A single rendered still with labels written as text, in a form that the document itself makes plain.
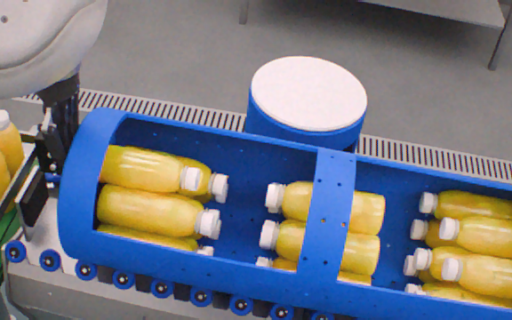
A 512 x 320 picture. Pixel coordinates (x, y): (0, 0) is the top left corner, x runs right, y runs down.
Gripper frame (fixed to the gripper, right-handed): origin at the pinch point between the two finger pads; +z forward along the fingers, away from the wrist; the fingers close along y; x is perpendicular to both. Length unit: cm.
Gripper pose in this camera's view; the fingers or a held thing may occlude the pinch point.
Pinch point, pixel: (68, 161)
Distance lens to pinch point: 111.8
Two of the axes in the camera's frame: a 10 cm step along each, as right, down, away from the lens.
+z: -1.0, 7.1, 7.0
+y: -1.7, 6.8, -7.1
